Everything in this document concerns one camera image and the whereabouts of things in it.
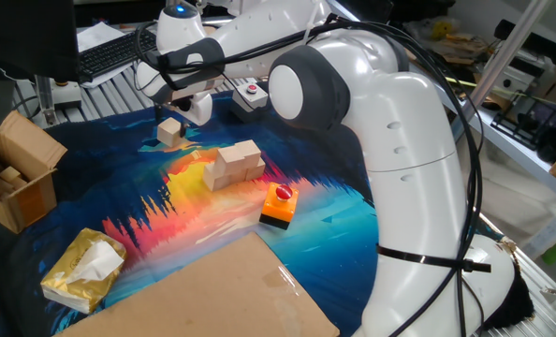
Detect black fuzzy bag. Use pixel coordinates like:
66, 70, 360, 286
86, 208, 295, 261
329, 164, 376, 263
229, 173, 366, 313
483, 266, 536, 331

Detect short aluminium profile post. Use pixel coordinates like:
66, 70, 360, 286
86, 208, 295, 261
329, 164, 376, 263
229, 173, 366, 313
33, 74, 58, 128

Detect black box device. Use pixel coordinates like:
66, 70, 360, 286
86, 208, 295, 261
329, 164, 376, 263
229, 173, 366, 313
493, 18, 556, 68

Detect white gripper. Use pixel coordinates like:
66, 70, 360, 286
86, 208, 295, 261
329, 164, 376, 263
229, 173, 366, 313
154, 91, 214, 139

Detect black monitor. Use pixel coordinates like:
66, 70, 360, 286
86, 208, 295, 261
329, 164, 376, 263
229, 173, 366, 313
0, 0, 81, 84

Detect wooden pieces inside box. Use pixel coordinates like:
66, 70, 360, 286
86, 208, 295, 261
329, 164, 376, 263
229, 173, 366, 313
0, 165, 25, 187

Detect wooden cube block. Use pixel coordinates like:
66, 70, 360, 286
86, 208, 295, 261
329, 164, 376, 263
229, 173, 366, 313
245, 156, 267, 182
156, 116, 183, 149
233, 139, 262, 169
213, 145, 247, 178
226, 168, 249, 185
202, 161, 233, 193

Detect grey box with red button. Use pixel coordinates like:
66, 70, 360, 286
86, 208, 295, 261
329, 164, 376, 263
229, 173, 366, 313
231, 81, 270, 113

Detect white paper sheets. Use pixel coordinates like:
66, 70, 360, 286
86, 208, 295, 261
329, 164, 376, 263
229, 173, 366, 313
75, 21, 137, 90

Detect colourful forest print mat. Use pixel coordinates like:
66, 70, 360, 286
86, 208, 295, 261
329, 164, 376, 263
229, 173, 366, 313
0, 88, 387, 337

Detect orange emergency stop button box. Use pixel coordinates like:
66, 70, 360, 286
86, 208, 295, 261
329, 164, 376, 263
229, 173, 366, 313
258, 182, 300, 231

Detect pale metal shelf post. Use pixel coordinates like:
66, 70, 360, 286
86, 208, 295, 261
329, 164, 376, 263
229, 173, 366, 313
467, 0, 554, 110

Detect white stand base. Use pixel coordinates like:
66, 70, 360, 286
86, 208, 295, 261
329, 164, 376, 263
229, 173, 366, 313
51, 81, 83, 111

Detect open cardboard box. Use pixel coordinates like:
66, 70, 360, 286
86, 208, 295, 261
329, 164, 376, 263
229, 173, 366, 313
0, 110, 69, 235

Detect gold tissue pack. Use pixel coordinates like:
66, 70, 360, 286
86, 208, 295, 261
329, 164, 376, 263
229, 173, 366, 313
40, 227, 128, 315

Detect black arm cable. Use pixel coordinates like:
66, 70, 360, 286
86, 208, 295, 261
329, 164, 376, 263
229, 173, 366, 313
132, 11, 494, 337

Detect black keyboard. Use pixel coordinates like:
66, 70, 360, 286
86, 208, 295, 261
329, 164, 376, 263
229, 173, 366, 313
78, 28, 160, 84

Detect flat brown cardboard sheet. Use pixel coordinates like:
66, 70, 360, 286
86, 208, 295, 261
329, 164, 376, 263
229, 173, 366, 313
52, 231, 341, 337

